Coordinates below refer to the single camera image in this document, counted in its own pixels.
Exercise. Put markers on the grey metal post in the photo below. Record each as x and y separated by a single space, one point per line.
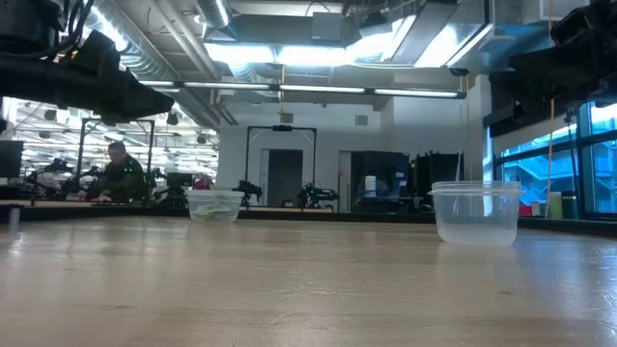
14 219

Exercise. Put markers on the black computer monitor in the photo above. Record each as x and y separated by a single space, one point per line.
10 159

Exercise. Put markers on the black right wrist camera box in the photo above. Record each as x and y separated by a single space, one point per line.
571 26

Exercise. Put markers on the red box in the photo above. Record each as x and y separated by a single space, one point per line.
525 210

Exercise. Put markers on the grey door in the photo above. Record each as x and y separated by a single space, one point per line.
284 178

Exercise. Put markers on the ceiling security camera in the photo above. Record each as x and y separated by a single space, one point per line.
459 72

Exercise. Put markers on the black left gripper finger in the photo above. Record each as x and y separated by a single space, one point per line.
142 101

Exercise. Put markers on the long ceiling light fixture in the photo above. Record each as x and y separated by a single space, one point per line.
414 92

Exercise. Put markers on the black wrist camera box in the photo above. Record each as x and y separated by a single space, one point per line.
99 50
571 26

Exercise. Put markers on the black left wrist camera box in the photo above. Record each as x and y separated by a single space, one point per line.
99 50

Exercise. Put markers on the person in dark top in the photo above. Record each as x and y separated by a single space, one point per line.
123 176

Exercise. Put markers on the red object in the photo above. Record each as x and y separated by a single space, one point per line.
203 183

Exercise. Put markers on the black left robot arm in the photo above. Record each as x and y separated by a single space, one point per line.
29 77

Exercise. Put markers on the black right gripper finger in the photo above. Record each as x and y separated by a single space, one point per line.
513 87

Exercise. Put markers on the black metal frame stand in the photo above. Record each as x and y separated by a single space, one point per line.
282 128
81 154

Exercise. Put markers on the background robot with green lights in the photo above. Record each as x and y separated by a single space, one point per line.
315 195

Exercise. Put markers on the small clear plastic bin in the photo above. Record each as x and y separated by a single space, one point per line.
214 209

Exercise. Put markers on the silver ceiling duct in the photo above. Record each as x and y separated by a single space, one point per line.
214 12

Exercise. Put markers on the white canister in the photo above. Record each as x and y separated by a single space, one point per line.
370 187

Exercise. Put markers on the black cabinet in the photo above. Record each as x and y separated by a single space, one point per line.
385 168
438 166

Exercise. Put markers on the dark green cup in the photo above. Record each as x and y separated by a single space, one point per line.
570 206

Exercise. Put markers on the yellow-green cup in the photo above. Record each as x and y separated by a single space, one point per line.
556 206

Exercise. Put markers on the large clear plastic bin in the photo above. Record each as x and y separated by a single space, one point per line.
477 217

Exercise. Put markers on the black background robot arm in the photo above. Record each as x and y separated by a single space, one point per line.
249 190

